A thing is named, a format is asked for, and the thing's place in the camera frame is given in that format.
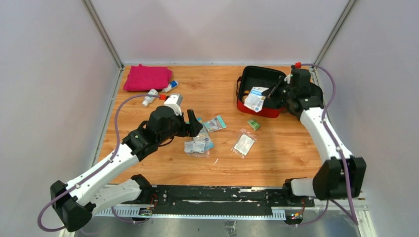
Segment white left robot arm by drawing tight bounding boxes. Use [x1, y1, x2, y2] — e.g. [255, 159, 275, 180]
[50, 106, 203, 232]

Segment teal edged small packet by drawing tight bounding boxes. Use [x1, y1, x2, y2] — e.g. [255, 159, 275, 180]
[203, 115, 227, 132]

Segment white tube blue label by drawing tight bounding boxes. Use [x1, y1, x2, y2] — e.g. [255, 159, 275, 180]
[162, 80, 178, 93]

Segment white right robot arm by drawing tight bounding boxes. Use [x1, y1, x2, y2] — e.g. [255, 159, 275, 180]
[265, 66, 367, 206]

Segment aluminium frame rail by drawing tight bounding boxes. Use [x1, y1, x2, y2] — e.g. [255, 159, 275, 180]
[81, 0, 124, 70]

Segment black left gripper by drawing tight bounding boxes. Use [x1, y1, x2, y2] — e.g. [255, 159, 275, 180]
[158, 109, 203, 144]

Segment white blue paper packet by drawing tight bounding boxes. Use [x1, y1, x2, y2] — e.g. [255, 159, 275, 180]
[244, 86, 268, 113]

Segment blue cotton swab packet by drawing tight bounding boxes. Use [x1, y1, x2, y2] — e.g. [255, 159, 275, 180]
[192, 118, 214, 152]

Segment black red medicine case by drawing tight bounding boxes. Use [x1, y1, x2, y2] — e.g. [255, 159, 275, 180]
[235, 66, 325, 119]

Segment pink folded cloth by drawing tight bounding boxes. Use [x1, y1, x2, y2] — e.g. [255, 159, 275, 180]
[123, 64, 173, 91]

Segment clear bag white gauze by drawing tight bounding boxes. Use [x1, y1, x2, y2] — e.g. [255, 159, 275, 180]
[231, 128, 257, 159]

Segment small green box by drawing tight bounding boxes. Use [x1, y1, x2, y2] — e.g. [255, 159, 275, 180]
[247, 118, 261, 131]

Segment clear bag small sachets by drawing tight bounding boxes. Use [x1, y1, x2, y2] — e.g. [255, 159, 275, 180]
[184, 141, 210, 158]

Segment white bottle green label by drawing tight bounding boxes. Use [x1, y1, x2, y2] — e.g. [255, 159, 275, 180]
[142, 89, 159, 107]

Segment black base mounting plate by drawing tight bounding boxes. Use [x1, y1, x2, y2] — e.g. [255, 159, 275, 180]
[136, 185, 314, 217]

